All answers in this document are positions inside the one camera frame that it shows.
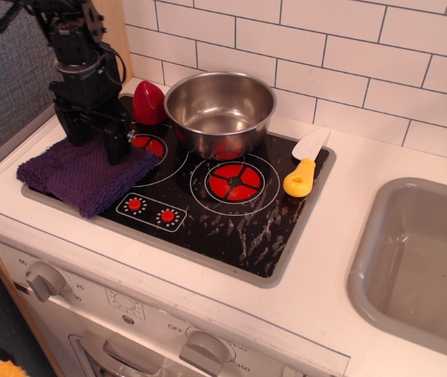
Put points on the wooden side post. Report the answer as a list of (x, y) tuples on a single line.
[(116, 36)]

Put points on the black toy stovetop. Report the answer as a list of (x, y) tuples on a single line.
[(232, 216)]

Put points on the grey right oven knob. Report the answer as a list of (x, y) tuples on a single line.
[(205, 352)]

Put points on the red toy pepper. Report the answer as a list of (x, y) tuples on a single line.
[(148, 103)]

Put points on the grey oven door handle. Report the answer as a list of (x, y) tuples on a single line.
[(128, 359)]

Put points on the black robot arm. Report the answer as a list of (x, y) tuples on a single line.
[(74, 29)]

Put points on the purple terry cloth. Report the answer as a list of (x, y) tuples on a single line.
[(82, 176)]

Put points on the stainless steel pot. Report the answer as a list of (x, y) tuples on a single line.
[(220, 115)]

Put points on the grey oven knob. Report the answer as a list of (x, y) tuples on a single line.
[(44, 280), (205, 352)]

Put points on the yellow handled toy knife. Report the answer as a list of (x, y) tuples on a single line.
[(299, 182)]

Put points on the grey plastic sink basin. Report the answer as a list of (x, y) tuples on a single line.
[(398, 280)]

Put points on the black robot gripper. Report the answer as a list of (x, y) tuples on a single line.
[(88, 97)]

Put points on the grey left oven knob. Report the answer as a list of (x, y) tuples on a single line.
[(44, 280)]

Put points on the yellow orange object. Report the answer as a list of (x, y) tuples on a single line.
[(9, 369)]

